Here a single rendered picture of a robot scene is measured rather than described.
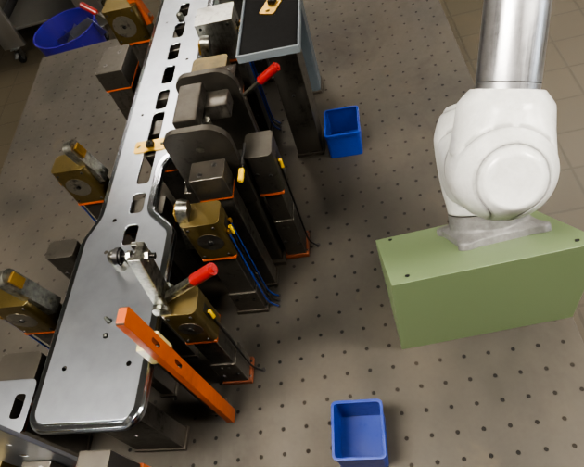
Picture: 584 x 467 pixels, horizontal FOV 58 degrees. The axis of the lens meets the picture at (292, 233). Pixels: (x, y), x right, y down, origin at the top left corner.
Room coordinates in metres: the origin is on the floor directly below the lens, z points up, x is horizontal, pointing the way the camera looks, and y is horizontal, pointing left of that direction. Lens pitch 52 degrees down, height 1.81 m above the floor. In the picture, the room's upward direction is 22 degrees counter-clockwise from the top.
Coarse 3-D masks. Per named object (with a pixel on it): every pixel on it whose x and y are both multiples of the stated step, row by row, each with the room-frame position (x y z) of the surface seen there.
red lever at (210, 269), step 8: (208, 264) 0.52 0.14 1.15; (200, 272) 0.52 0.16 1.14; (208, 272) 0.51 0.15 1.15; (216, 272) 0.51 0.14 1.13; (184, 280) 0.54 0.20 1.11; (192, 280) 0.52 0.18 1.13; (200, 280) 0.51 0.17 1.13; (176, 288) 0.54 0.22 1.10; (184, 288) 0.53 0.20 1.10; (168, 296) 0.54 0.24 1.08; (176, 296) 0.53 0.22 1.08
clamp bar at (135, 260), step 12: (120, 252) 0.56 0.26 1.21; (132, 252) 0.56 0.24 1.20; (144, 252) 0.54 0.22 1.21; (120, 264) 0.55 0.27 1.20; (132, 264) 0.53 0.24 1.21; (144, 264) 0.53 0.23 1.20; (156, 264) 0.56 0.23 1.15; (144, 276) 0.53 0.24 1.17; (156, 276) 0.54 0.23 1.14; (144, 288) 0.54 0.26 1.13; (156, 288) 0.53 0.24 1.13; (168, 288) 0.56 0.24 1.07; (156, 300) 0.54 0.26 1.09
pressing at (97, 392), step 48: (192, 0) 1.62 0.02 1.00; (192, 48) 1.37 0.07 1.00; (144, 96) 1.24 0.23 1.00; (144, 192) 0.90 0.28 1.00; (96, 240) 0.81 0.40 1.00; (144, 240) 0.76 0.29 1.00; (96, 288) 0.68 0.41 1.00; (96, 336) 0.57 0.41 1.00; (48, 384) 0.52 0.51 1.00; (96, 384) 0.48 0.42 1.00; (144, 384) 0.44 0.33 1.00; (48, 432) 0.43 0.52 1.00; (96, 432) 0.40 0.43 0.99
